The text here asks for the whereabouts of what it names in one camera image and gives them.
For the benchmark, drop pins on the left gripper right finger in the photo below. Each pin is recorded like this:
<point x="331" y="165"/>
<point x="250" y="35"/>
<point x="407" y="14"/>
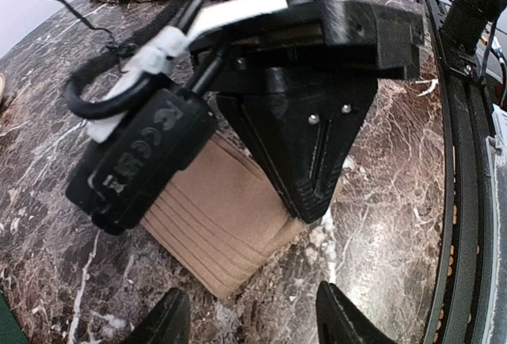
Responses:
<point x="340" y="321"/>

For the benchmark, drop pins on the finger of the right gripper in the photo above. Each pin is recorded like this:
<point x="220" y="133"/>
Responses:
<point x="299" y="124"/>

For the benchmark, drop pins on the plain brown sock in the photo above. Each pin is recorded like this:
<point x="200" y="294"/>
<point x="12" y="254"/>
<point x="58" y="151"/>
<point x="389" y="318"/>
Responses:
<point x="221" y="218"/>

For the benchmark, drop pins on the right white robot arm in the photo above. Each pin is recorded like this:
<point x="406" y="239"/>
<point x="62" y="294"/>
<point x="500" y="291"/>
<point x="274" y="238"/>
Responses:
<point x="298" y="85"/>

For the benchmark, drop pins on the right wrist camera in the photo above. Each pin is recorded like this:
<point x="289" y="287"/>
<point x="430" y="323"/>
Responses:
<point x="117" y="181"/>

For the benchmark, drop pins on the black front rail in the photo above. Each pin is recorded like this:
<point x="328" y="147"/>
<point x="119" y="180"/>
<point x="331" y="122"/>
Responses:
<point x="469" y="299"/>

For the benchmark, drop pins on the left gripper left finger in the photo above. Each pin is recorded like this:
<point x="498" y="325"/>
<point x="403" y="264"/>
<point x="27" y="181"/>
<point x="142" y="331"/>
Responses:
<point x="168" y="322"/>

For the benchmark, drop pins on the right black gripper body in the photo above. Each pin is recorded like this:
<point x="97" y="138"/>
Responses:
<point x="309" y="44"/>

